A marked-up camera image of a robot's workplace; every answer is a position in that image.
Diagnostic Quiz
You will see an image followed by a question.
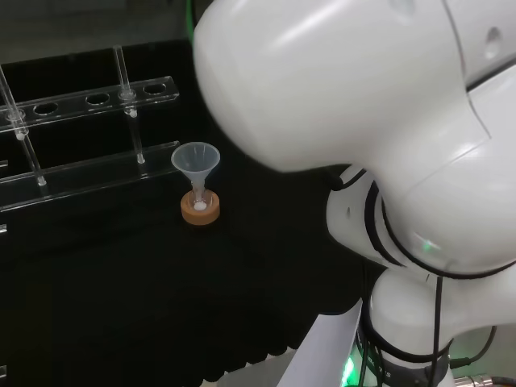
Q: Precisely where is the black cable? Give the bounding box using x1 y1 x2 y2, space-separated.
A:
330 169 516 366

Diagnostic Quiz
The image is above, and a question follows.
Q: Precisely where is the pale board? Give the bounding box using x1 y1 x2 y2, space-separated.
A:
277 297 364 387

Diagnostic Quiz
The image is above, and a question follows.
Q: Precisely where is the clear plastic funnel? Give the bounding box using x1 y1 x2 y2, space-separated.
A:
170 141 222 211

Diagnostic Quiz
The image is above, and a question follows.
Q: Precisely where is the green cable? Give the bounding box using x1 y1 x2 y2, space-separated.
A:
185 0 202 44

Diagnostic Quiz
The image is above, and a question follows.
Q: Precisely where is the brown cork ring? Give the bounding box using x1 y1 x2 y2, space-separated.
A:
180 190 223 227

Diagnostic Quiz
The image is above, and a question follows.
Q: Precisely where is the black bench cloth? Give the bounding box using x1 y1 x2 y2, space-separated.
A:
0 36 386 387

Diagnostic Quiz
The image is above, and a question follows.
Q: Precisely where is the clear plastic rack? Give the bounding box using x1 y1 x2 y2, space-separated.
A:
0 159 10 378

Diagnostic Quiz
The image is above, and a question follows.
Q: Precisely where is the clear acrylic funnel stand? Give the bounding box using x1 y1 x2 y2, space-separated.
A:
0 44 181 214

